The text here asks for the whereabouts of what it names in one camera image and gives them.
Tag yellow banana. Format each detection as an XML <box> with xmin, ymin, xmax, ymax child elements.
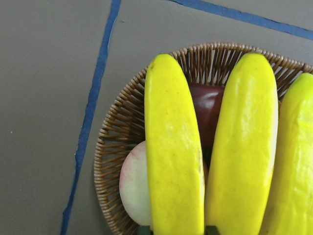
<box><xmin>204</xmin><ymin>53</ymin><xmax>278</xmax><ymax>235</ymax></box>
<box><xmin>144</xmin><ymin>54</ymin><xmax>205</xmax><ymax>235</ymax></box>
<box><xmin>260</xmin><ymin>73</ymin><xmax>313</xmax><ymax>235</ymax></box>

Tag brown wicker basket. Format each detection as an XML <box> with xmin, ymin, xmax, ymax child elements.
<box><xmin>93</xmin><ymin>42</ymin><xmax>313</xmax><ymax>235</ymax></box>

